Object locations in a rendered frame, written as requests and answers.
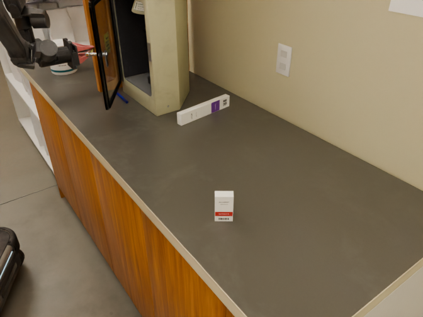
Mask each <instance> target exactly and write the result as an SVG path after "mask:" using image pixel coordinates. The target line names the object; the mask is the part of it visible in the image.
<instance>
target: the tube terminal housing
mask: <svg viewBox="0 0 423 317"><path fill-rule="evenodd" d="M137 1H140V2H142V4H143V6H144V15H145V28H146V35H147V42H149V43H150V51H151V59H152V62H151V61H149V70H150V83H151V91H152V96H149V95H147V94H146V93H144V92H143V91H141V90H140V89H139V88H137V87H135V86H134V85H133V84H131V83H130V82H128V81H127V80H125V77H124V75H123V80H124V82H123V81H122V86H123V92H125V93H126V94H128V95H129V96H130V97H132V98H133V99H134V100H136V101H137V102H138V103H140V104H141V105H142V106H144V107H145V108H147V109H148V110H149V111H150V112H152V113H153V114H155V115H156V116H160V115H163V114H166V113H170V112H173V111H177V110H179V109H181V106H182V105H183V103H184V101H185V99H186V97H187V95H188V93H189V58H188V21H187V2H186V0H137ZM113 3H114V0H113ZM114 9H115V3H114ZM115 18H116V12H115ZM116 27H117V22H116ZM117 32H118V27H117ZM118 41H119V36H118ZM119 47H120V41H119ZM120 56H121V51H120ZM121 65H122V60H121ZM122 71H123V66H122Z"/></svg>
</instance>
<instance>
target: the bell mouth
mask: <svg viewBox="0 0 423 317"><path fill-rule="evenodd" d="M132 12H133V13H136V14H144V6H143V4H142V2H140V1H137V0H134V3H133V7H132Z"/></svg>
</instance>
